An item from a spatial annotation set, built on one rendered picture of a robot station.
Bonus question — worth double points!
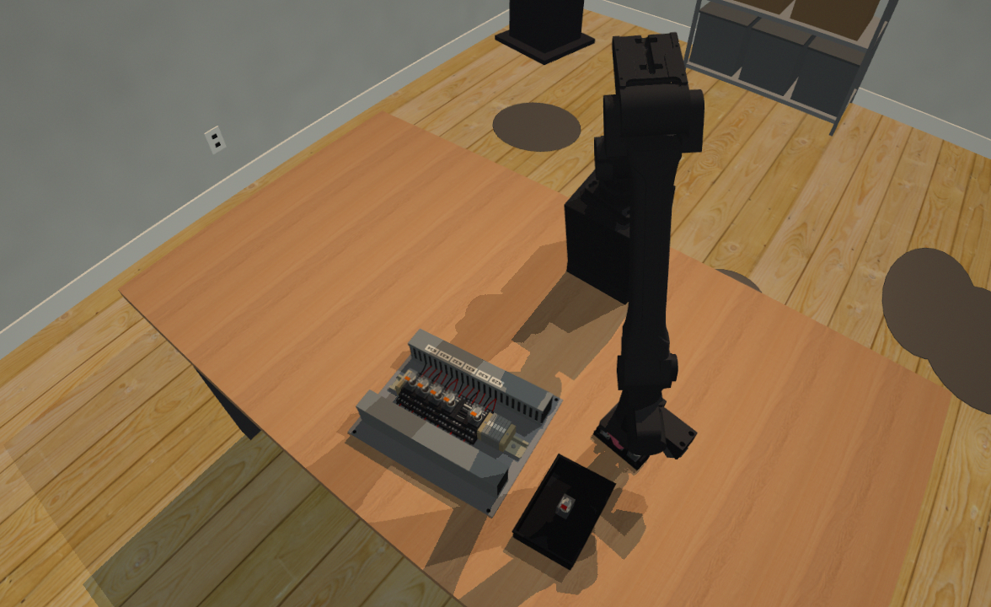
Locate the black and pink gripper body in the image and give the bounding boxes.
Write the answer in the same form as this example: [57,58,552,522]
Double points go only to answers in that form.
[599,396,628,449]

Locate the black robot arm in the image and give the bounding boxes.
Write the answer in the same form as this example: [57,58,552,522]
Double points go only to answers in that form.
[585,32,704,459]

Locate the black rectangular rack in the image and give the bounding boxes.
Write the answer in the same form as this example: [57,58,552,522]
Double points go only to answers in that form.
[593,427,650,470]

